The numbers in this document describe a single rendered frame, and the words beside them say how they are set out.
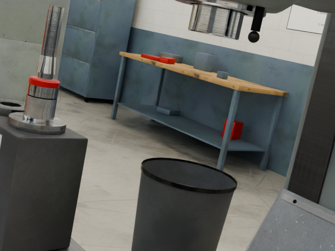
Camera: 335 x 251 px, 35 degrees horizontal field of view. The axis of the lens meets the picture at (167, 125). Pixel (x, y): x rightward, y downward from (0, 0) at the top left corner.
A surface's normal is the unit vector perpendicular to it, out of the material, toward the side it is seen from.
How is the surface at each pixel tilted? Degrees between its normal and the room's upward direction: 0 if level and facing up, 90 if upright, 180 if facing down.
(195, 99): 90
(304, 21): 90
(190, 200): 94
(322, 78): 90
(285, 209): 64
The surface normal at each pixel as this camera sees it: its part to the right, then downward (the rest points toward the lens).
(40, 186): 0.65, 0.26
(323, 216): -0.61, -0.47
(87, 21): -0.78, -0.04
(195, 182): -0.33, 0.04
